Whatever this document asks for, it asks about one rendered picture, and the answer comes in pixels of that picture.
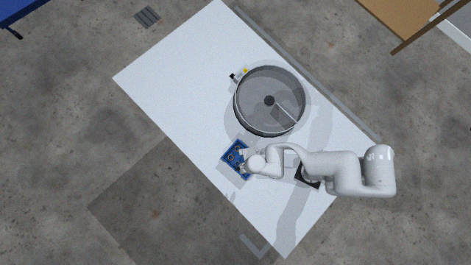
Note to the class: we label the blue crate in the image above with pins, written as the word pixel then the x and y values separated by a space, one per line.
pixel 236 156

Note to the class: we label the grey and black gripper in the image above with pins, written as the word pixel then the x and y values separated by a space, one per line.
pixel 242 171

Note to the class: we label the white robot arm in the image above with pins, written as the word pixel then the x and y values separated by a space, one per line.
pixel 340 171

